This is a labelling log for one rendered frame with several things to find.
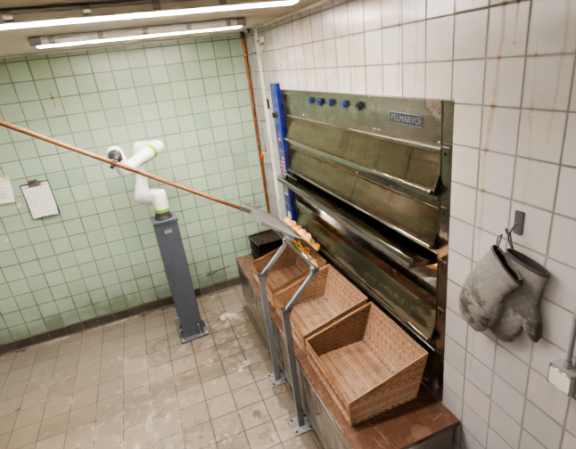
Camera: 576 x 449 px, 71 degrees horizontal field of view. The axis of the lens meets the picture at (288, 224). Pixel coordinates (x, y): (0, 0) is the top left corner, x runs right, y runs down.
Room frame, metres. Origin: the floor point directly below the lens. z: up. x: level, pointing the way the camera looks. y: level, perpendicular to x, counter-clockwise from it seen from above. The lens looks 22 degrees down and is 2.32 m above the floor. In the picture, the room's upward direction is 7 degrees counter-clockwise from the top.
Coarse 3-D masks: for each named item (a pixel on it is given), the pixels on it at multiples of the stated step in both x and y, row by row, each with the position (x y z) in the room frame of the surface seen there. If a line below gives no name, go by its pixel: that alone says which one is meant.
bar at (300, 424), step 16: (288, 240) 2.50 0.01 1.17; (304, 256) 2.24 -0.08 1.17; (304, 288) 2.05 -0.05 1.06; (288, 304) 2.03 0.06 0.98; (288, 320) 2.00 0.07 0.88; (272, 336) 2.46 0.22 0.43; (288, 336) 2.00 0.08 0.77; (272, 352) 2.45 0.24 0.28; (288, 352) 1.99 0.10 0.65; (272, 384) 2.41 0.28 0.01; (304, 416) 2.07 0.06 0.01; (304, 432) 1.95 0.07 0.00
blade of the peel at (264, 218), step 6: (246, 204) 3.14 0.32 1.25; (252, 210) 3.04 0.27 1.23; (258, 210) 3.14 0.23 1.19; (252, 216) 2.79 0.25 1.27; (258, 216) 2.87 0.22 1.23; (264, 216) 2.97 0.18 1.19; (270, 216) 3.09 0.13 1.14; (276, 216) 3.21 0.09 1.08; (258, 222) 2.66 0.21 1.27; (264, 222) 2.76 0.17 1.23; (270, 222) 2.86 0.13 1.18; (276, 222) 2.96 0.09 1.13; (282, 222) 3.06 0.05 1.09; (270, 228) 2.63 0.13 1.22; (276, 228) 2.65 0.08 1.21; (282, 228) 2.80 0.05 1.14; (288, 228) 2.90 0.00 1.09; (288, 234) 2.67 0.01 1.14; (294, 234) 2.76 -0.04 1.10
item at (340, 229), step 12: (300, 204) 3.22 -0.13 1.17; (324, 216) 2.83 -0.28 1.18; (336, 228) 2.59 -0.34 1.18; (348, 240) 2.43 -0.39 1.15; (360, 240) 2.35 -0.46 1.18; (372, 252) 2.16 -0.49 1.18; (384, 264) 2.02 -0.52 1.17; (396, 264) 1.98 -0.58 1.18; (408, 276) 1.84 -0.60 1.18; (420, 288) 1.72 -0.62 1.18; (432, 288) 1.70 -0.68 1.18; (432, 300) 1.63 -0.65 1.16
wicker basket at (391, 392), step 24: (312, 336) 2.00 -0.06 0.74; (360, 336) 2.10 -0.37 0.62; (384, 336) 1.92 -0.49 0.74; (408, 336) 1.76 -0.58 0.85; (312, 360) 1.91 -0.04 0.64; (336, 360) 1.94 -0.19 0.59; (360, 360) 1.91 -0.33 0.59; (384, 360) 1.87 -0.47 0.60; (408, 360) 1.70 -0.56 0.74; (336, 384) 1.60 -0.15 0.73; (360, 384) 1.73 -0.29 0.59; (384, 384) 1.53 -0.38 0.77; (408, 384) 1.58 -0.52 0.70; (360, 408) 1.49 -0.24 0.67; (384, 408) 1.53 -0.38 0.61
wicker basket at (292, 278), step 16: (272, 256) 3.17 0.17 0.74; (288, 256) 3.21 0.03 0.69; (320, 256) 2.83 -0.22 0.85; (256, 272) 3.00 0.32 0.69; (272, 272) 3.16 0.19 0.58; (288, 272) 3.11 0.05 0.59; (304, 272) 3.04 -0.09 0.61; (272, 288) 2.87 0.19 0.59; (320, 288) 2.72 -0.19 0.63; (272, 304) 2.62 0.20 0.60
